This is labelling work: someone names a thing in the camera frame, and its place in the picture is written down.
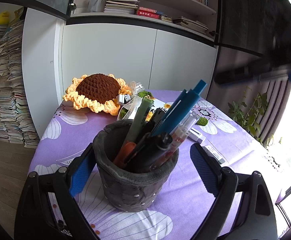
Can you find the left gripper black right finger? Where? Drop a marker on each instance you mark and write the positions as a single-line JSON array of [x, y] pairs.
[[255, 218]]

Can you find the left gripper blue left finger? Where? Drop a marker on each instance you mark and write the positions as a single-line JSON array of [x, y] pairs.
[[47, 207]]

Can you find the white eraser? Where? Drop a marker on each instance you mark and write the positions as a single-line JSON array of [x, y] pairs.
[[214, 153]]

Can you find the grey felt pen holder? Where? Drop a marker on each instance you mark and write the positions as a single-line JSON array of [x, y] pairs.
[[132, 188]]

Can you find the orange utility knife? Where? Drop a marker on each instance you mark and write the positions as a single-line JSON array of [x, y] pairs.
[[124, 152]]

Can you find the white correction tape dispenser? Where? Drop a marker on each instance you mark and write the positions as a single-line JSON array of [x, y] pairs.
[[196, 136]]

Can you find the red gel pen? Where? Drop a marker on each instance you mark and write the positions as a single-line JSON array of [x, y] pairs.
[[172, 148]]

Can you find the blue gel pen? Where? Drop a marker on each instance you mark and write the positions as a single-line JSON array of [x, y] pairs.
[[179, 109]]

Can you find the black marker pen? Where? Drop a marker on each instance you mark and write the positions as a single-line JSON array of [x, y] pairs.
[[148, 152]]

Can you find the green gel pen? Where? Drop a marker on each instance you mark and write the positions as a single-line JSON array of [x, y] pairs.
[[139, 119]]

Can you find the grey striped curtain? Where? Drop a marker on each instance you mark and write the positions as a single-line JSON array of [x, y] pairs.
[[219, 96]]

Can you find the dark cabinet door right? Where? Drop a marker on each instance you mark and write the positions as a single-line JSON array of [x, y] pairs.
[[246, 25]]

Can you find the green potted plant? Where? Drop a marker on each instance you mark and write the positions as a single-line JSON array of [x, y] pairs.
[[250, 115]]

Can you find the purple floral tablecloth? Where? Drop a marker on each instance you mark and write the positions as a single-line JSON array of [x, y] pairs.
[[180, 169]]

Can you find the tall stack of magazines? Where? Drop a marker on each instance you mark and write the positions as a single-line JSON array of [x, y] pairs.
[[16, 124]]

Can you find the crochet sunflower with green stem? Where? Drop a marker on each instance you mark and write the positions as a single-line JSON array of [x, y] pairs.
[[105, 93]]

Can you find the white bookcase with shelves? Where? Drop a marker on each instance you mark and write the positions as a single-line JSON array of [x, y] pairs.
[[53, 53]]

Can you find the white printed ribbon bow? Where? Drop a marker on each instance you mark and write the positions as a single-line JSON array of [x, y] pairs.
[[129, 110]]

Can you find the red books stack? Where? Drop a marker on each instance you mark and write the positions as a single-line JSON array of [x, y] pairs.
[[147, 12]]

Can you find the yellow plush toy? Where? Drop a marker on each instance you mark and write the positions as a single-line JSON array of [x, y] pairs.
[[4, 18]]

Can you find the clear pen cup on shelf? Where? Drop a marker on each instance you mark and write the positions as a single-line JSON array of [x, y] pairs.
[[95, 5]]

